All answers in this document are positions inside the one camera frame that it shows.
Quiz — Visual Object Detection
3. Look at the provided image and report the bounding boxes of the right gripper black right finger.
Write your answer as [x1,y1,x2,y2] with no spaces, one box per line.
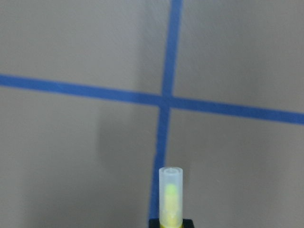
[181,219,194,228]

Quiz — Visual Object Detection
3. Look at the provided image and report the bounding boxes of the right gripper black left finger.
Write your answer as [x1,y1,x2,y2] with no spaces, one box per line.
[148,219,161,228]

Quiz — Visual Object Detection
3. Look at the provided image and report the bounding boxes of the yellow highlighter pen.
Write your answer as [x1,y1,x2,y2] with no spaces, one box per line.
[159,167,183,228]

